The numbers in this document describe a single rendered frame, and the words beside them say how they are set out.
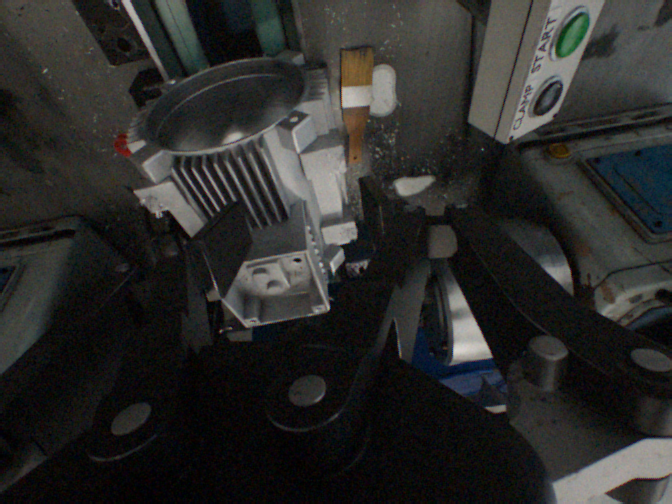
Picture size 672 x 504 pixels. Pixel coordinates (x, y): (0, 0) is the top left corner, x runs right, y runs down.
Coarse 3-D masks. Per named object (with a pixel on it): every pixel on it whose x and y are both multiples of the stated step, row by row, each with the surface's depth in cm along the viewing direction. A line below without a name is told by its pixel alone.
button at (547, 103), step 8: (552, 88) 27; (560, 88) 27; (544, 96) 27; (552, 96) 27; (560, 96) 28; (536, 104) 27; (544, 104) 27; (552, 104) 28; (536, 112) 28; (544, 112) 28
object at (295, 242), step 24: (264, 240) 29; (288, 240) 29; (312, 240) 33; (264, 264) 32; (288, 264) 34; (312, 264) 30; (240, 288) 37; (264, 288) 35; (288, 288) 38; (312, 288) 37; (240, 312) 36; (264, 312) 38; (288, 312) 38; (312, 312) 37
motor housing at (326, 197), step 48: (192, 96) 35; (240, 96) 37; (288, 96) 36; (144, 144) 28; (192, 144) 37; (240, 144) 25; (192, 192) 27; (240, 192) 28; (288, 192) 31; (336, 192) 34
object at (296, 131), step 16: (176, 80) 34; (288, 128) 25; (304, 128) 26; (288, 144) 26; (304, 144) 26; (144, 160) 26; (160, 160) 26; (144, 176) 28; (160, 176) 27; (336, 256) 39
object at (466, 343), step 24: (504, 216) 55; (528, 216) 56; (528, 240) 49; (552, 240) 50; (432, 264) 51; (552, 264) 47; (432, 288) 52; (456, 288) 48; (432, 312) 55; (456, 312) 47; (432, 336) 58; (456, 336) 48; (480, 336) 48; (456, 360) 52
